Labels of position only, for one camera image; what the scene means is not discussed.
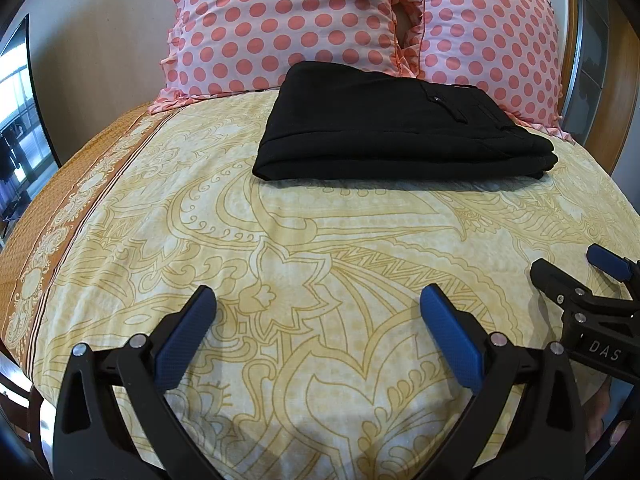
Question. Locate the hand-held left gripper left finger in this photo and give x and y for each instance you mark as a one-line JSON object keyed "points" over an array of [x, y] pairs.
{"points": [[185, 340]]}

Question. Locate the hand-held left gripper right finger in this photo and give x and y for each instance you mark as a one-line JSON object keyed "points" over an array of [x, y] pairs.
{"points": [[452, 340]]}

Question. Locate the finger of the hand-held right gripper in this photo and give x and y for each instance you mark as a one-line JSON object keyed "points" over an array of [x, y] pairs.
{"points": [[550, 277], [607, 259]]}

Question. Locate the black pants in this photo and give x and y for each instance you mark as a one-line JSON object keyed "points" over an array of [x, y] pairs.
{"points": [[390, 130]]}

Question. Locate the person's right hand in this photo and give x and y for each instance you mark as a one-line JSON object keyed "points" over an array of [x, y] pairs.
{"points": [[602, 410]]}

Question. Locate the yellow patterned bed sheet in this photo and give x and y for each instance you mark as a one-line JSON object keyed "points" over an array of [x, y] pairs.
{"points": [[300, 260]]}

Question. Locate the wooden framed glass door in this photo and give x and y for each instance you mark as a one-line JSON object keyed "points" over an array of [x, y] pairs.
{"points": [[595, 50]]}

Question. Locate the pink polka dot pillow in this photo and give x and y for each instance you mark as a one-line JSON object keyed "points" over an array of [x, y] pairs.
{"points": [[280, 25], [490, 40]]}

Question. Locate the dark framed window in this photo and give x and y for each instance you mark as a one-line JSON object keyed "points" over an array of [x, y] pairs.
{"points": [[20, 125]]}

